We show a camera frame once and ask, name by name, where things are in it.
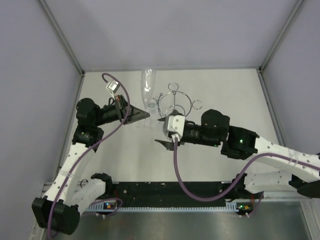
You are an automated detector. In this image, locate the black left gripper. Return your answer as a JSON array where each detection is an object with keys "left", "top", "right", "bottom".
[{"left": 93, "top": 94, "right": 150, "bottom": 127}]

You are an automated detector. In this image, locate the chrome wire wine glass rack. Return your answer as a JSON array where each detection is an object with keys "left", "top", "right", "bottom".
[{"left": 155, "top": 82, "right": 203, "bottom": 118}]

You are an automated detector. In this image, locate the clear removed champagne glass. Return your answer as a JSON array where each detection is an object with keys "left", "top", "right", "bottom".
[{"left": 138, "top": 68, "right": 157, "bottom": 129}]

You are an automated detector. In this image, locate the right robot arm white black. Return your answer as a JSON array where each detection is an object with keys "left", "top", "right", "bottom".
[{"left": 159, "top": 109, "right": 320, "bottom": 202}]

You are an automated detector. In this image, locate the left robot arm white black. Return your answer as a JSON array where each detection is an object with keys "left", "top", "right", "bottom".
[{"left": 31, "top": 95, "right": 150, "bottom": 235}]

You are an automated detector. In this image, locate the clear glass on rack left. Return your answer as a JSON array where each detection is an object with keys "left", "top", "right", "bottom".
[{"left": 146, "top": 98, "right": 158, "bottom": 110}]

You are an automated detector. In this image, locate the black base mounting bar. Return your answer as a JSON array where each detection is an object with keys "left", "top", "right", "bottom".
[{"left": 110, "top": 182, "right": 238, "bottom": 208}]

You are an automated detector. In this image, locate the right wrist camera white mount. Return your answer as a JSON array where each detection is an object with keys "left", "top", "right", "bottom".
[{"left": 163, "top": 115, "right": 186, "bottom": 142}]

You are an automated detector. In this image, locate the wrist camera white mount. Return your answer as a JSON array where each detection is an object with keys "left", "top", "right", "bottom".
[
  {"left": 163, "top": 115, "right": 186, "bottom": 142},
  {"left": 106, "top": 80, "right": 120, "bottom": 99}
]

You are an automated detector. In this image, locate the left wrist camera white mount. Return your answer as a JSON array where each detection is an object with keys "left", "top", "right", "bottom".
[{"left": 106, "top": 80, "right": 120, "bottom": 99}]

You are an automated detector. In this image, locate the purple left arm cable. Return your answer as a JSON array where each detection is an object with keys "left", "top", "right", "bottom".
[{"left": 47, "top": 72, "right": 131, "bottom": 238}]

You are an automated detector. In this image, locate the white slotted cable duct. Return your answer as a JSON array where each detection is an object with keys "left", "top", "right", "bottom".
[{"left": 85, "top": 202, "right": 251, "bottom": 213}]

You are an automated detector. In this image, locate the left aluminium frame post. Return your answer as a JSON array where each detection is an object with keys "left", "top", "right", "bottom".
[{"left": 37, "top": 0, "right": 85, "bottom": 76}]

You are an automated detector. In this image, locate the aluminium frame post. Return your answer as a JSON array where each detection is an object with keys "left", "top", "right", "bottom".
[
  {"left": 258, "top": 0, "right": 308, "bottom": 74},
  {"left": 37, "top": 0, "right": 85, "bottom": 76}
]

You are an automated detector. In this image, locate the right aluminium frame post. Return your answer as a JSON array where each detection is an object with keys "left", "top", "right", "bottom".
[{"left": 258, "top": 0, "right": 308, "bottom": 74}]

